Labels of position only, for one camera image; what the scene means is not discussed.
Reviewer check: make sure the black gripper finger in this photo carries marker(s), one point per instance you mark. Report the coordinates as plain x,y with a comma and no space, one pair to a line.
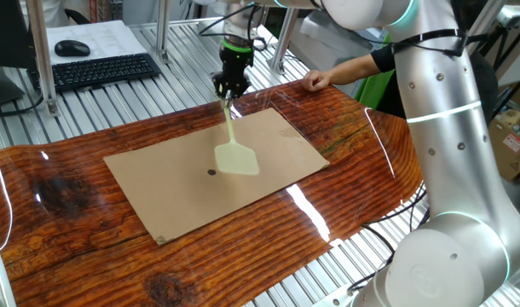
240,88
219,85

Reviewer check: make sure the black gripper body green ring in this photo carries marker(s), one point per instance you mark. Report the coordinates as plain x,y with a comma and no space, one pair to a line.
235,64

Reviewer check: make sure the pale green plastic flyswatter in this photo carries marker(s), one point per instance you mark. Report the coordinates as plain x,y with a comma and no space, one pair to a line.
236,160

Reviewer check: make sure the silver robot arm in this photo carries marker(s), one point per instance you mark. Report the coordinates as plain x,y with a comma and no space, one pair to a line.
443,140

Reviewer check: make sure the person's bare forearm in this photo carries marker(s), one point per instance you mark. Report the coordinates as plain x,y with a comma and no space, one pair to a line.
354,68

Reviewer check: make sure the person's bare hand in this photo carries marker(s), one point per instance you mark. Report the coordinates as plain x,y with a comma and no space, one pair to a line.
316,80

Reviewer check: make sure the small black dot target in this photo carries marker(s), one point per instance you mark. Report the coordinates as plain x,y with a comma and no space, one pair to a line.
211,172

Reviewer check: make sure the white paper sheet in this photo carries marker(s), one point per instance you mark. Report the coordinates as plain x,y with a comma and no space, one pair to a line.
111,38

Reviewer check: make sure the brown cardboard sheet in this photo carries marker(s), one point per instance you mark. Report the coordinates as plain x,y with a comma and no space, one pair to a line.
166,192

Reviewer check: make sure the black computer keyboard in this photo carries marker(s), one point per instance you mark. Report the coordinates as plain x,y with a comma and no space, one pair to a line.
98,70

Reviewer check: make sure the green chair back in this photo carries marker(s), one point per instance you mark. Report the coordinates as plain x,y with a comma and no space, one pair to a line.
373,87

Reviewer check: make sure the black computer mouse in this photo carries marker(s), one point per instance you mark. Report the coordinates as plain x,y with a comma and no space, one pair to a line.
71,48

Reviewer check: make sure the glossy wood-grain table mat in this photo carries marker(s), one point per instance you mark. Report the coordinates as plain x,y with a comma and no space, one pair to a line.
115,264

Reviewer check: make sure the black computer monitor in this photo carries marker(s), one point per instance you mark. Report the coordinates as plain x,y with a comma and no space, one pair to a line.
4,38

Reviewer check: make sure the brown cardboard box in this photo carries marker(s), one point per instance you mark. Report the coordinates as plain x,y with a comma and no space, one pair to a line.
509,149

